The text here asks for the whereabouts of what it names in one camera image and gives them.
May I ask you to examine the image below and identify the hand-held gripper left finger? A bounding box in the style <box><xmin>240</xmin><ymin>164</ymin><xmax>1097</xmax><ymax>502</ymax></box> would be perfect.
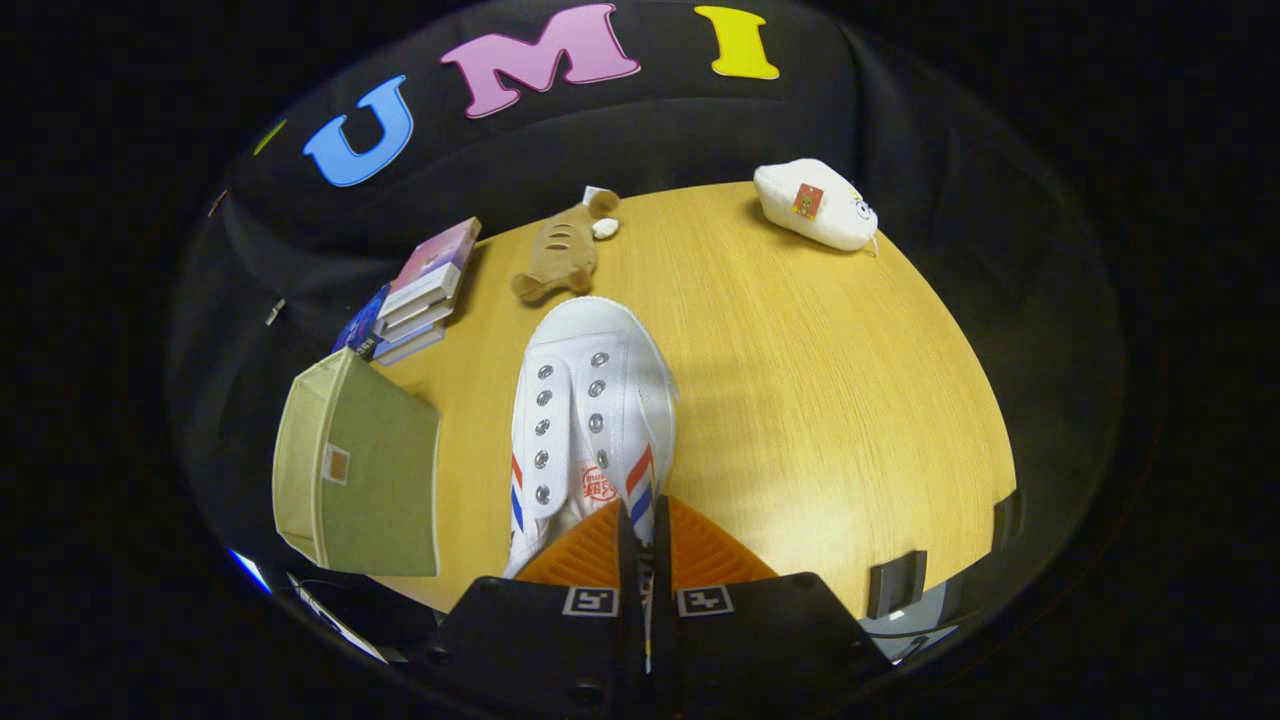
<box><xmin>425</xmin><ymin>498</ymin><xmax>648</xmax><ymax>716</ymax></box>

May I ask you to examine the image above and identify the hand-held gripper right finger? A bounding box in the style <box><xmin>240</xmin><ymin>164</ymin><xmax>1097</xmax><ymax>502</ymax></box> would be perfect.
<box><xmin>653</xmin><ymin>494</ymin><xmax>893</xmax><ymax>717</ymax></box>

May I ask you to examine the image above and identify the white striped canvas shoe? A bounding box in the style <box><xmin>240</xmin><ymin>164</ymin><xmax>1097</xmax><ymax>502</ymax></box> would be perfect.
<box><xmin>503</xmin><ymin>296</ymin><xmax>681</xmax><ymax>581</ymax></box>

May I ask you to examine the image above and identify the green fabric storage box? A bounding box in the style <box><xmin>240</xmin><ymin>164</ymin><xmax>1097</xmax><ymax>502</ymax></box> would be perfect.
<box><xmin>272</xmin><ymin>347</ymin><xmax>441</xmax><ymax>578</ymax></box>

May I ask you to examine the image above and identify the black table clamp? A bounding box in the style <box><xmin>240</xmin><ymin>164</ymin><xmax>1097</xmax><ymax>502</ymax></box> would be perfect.
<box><xmin>992</xmin><ymin>490</ymin><xmax>1024</xmax><ymax>550</ymax></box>
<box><xmin>867</xmin><ymin>550</ymin><xmax>928</xmax><ymax>620</ymax></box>

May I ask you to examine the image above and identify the lit laptop screen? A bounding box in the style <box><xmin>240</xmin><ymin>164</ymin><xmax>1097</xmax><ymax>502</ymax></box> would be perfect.
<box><xmin>228</xmin><ymin>548</ymin><xmax>273</xmax><ymax>594</ymax></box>

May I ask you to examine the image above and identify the pale blue cover book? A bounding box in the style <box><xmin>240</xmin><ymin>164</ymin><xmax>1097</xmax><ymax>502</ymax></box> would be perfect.
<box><xmin>370</xmin><ymin>322</ymin><xmax>446</xmax><ymax>367</ymax></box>

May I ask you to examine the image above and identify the white paperback book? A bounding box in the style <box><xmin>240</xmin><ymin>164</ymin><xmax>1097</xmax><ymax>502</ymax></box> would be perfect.
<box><xmin>375</xmin><ymin>305</ymin><xmax>456</xmax><ymax>343</ymax></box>
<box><xmin>378</xmin><ymin>290</ymin><xmax>461</xmax><ymax>326</ymax></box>

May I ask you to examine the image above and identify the dark blue book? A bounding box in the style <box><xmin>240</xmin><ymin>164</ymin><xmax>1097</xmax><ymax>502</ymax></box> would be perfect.
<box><xmin>332</xmin><ymin>285</ymin><xmax>391</xmax><ymax>359</ymax></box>

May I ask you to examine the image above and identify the brown plush toy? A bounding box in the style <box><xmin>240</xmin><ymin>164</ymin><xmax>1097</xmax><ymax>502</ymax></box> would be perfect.
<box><xmin>510</xmin><ymin>187</ymin><xmax>623</xmax><ymax>306</ymax></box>

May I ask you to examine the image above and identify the pink cover book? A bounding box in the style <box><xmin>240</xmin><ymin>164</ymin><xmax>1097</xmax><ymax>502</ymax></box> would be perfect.
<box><xmin>385</xmin><ymin>217</ymin><xmax>483</xmax><ymax>301</ymax></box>

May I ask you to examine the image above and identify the white plush toy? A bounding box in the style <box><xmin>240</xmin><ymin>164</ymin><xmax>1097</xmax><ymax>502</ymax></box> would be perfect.
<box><xmin>753</xmin><ymin>158</ymin><xmax>881</xmax><ymax>253</ymax></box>

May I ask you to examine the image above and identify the black backdrop cloth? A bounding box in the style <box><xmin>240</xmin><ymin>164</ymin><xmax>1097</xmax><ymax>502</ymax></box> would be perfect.
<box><xmin>170</xmin><ymin>0</ymin><xmax>1126</xmax><ymax>601</ymax></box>

